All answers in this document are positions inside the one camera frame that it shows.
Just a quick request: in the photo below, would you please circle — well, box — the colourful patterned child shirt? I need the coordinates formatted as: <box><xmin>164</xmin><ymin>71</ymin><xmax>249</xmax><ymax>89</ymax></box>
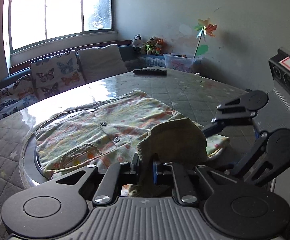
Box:
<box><xmin>34</xmin><ymin>89</ymin><xmax>231</xmax><ymax>198</ymax></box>

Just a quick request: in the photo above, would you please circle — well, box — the clear plastic storage box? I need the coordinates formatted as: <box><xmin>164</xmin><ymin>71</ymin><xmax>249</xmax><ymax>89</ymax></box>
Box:
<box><xmin>163</xmin><ymin>53</ymin><xmax>203</xmax><ymax>73</ymax></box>

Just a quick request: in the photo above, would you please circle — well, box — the black remote control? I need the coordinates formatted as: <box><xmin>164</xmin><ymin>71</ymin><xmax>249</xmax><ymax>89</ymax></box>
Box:
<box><xmin>133</xmin><ymin>68</ymin><xmax>167</xmax><ymax>76</ymax></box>

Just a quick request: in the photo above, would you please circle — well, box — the colourful paper pinwheel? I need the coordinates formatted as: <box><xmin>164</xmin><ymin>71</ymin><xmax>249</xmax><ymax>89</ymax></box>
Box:
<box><xmin>193</xmin><ymin>17</ymin><xmax>218</xmax><ymax>59</ymax></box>

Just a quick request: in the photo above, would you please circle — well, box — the orange plush toy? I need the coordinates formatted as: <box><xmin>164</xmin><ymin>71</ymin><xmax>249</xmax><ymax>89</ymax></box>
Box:
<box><xmin>155</xmin><ymin>38</ymin><xmax>164</xmax><ymax>55</ymax></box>

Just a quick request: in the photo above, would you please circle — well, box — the brown bear plush toy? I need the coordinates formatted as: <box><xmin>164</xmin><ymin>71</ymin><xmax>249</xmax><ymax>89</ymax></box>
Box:
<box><xmin>146</xmin><ymin>36</ymin><xmax>158</xmax><ymax>55</ymax></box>

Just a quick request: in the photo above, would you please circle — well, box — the blue sofa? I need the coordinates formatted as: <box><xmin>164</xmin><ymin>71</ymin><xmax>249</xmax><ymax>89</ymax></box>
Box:
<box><xmin>0</xmin><ymin>39</ymin><xmax>166</xmax><ymax>126</ymax></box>

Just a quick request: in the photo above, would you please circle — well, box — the black white plush toy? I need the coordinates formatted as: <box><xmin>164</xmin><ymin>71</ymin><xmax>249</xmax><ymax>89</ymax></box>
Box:
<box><xmin>132</xmin><ymin>34</ymin><xmax>144</xmax><ymax>54</ymax></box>

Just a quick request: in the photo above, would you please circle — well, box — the plain beige cushion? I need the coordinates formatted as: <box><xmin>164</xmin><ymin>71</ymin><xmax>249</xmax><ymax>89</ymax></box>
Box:
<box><xmin>77</xmin><ymin>44</ymin><xmax>128</xmax><ymax>83</ymax></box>

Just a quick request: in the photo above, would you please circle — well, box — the upright butterfly cushion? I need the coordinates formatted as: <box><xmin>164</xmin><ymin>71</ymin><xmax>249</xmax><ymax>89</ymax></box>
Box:
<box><xmin>30</xmin><ymin>50</ymin><xmax>85</xmax><ymax>100</ymax></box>

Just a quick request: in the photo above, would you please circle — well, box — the lying butterfly cushion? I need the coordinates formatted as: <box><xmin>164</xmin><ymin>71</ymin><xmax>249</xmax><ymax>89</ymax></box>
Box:
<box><xmin>0</xmin><ymin>74</ymin><xmax>39</xmax><ymax>120</ymax></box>

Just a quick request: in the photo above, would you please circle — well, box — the window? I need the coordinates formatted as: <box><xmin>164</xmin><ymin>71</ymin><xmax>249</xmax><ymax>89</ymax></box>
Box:
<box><xmin>9</xmin><ymin>0</ymin><xmax>114</xmax><ymax>52</ymax></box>

